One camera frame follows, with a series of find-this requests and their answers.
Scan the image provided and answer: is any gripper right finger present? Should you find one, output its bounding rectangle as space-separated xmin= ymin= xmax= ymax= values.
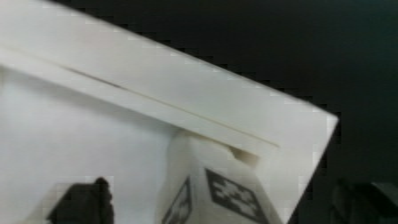
xmin=329 ymin=179 xmax=398 ymax=224

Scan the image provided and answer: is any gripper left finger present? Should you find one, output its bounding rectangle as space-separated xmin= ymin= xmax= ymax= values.
xmin=47 ymin=177 xmax=116 ymax=224

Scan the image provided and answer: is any white leg with tag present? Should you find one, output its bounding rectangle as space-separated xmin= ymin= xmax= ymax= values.
xmin=155 ymin=131 xmax=283 ymax=224

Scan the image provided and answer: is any white square tabletop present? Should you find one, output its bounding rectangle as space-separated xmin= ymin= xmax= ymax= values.
xmin=0 ymin=42 xmax=281 ymax=224

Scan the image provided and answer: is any white L-shaped fence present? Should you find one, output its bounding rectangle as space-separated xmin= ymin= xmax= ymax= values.
xmin=0 ymin=0 xmax=338 ymax=221

